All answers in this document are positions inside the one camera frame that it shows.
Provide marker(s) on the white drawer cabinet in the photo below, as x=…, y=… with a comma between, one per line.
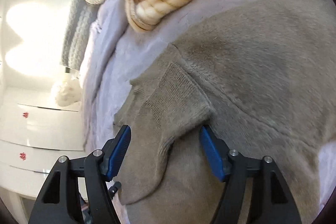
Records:
x=35, y=132

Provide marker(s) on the grey quilted pillow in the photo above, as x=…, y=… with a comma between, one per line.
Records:
x=82, y=15

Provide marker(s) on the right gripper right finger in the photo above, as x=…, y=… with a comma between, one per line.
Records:
x=271, y=199

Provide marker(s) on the olive green knit sweater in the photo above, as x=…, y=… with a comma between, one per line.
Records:
x=262, y=75

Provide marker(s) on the lavender embossed bed cover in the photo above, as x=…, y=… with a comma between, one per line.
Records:
x=119, y=55

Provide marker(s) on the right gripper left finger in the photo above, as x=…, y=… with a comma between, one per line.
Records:
x=59, y=199

